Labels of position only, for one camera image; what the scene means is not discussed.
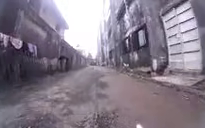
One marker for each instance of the worn grey-brown alley road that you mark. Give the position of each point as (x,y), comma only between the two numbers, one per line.
(123,100)

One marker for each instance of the grey building with white gate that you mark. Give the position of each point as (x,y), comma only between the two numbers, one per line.
(150,33)

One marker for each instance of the robot's own part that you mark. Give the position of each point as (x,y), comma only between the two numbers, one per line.
(139,126)

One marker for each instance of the dark building with awning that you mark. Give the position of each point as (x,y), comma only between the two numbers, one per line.
(33,30)

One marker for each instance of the concrete slab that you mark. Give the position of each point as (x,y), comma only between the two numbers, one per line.
(178,80)

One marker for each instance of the laundry on line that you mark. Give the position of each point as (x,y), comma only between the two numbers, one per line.
(16,42)

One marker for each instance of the low grey wall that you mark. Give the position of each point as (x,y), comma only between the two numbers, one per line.
(73,56)

